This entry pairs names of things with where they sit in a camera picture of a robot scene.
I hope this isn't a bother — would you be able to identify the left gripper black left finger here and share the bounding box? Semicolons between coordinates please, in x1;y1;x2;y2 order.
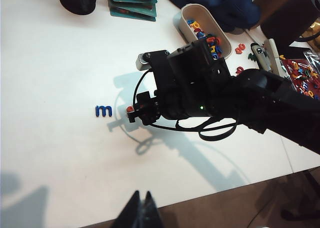
112;190;147;228

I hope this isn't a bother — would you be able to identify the black floor stand base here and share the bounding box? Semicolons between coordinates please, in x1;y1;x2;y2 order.
279;169;320;223

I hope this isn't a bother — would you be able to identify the tall brown cardboard box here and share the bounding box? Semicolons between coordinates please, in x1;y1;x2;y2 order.
252;0;320;60

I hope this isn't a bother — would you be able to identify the bag of colourful letters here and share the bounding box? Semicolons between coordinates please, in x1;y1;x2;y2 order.
279;55;320;101

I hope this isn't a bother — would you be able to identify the black mesh pen holder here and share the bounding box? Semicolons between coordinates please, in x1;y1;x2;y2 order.
58;0;100;16

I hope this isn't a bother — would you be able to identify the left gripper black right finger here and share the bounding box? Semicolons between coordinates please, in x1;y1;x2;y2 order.
142;190;164;228

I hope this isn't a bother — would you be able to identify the gold foil bag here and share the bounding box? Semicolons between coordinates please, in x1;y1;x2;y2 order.
301;21;320;43

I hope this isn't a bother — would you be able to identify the white plastic bar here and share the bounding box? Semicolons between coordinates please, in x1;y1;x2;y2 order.
264;38;287;78

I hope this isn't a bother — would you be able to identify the blue letter m magnet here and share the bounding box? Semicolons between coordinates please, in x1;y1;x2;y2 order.
94;104;113;118

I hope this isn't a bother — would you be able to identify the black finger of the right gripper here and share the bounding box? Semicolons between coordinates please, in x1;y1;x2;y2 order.
127;107;161;126
136;91;158;108

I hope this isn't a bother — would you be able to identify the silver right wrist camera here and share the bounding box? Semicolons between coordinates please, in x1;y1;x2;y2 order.
136;53;151;71

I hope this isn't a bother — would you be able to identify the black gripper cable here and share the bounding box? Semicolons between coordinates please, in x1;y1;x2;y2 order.
133;70;237;142

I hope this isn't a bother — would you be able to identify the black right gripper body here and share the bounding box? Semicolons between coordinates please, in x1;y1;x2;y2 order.
149;70;181;121

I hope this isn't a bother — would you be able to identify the white oval container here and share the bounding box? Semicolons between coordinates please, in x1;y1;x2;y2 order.
173;3;232;60

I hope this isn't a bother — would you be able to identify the clear plastic bag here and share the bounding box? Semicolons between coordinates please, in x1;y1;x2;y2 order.
302;49;320;64

